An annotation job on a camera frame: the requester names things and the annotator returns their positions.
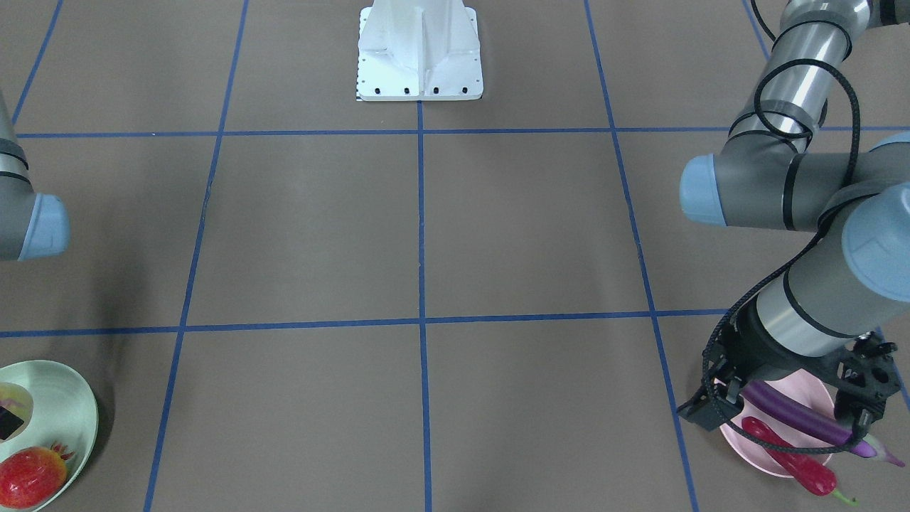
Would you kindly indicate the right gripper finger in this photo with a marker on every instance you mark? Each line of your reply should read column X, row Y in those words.
column 12, row 424

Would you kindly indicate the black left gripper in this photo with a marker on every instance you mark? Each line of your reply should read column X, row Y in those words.
column 762, row 355

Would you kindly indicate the red orange toy pomegranate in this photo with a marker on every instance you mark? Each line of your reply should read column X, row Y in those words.
column 33, row 475

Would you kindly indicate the purple toy eggplant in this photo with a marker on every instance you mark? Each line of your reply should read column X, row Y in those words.
column 806, row 409

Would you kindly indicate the red toy chili pepper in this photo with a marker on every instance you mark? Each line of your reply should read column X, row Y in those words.
column 807, row 471

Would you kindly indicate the toy peach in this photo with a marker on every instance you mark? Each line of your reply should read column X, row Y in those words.
column 17, row 398

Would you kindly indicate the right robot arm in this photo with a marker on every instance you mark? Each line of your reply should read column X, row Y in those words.
column 33, row 225

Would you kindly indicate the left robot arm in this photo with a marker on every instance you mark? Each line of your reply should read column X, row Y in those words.
column 792, row 162

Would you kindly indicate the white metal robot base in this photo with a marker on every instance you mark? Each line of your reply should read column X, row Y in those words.
column 418, row 51

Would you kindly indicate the light green plate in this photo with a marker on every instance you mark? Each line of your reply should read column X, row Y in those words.
column 64, row 412

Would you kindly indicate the pink plate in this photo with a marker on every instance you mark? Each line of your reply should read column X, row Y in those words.
column 753, row 448

